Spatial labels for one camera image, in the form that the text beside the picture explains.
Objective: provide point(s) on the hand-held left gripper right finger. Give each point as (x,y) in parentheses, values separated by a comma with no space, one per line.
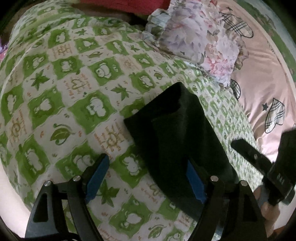
(195,183)

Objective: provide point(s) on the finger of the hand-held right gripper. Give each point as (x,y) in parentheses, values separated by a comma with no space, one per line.
(252,156)

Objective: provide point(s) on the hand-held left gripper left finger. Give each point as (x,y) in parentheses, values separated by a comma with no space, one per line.
(97,178)

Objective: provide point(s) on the black pants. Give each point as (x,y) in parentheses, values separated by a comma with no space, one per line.
(185,143)

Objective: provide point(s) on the person's right hand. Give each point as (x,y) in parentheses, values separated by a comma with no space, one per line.
(268,208)

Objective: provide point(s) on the pink quilt with plaid hearts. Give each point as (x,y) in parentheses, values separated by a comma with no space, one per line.
(261,83)

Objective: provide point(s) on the green checked printed blanket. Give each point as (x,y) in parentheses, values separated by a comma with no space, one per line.
(69,104)

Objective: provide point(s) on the floral ruffled pillow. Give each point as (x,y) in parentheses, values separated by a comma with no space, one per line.
(196,39)

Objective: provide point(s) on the purple printed cloth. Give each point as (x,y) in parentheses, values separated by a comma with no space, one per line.
(3,47)

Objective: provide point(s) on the red cloth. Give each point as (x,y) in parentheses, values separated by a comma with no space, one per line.
(124,5)

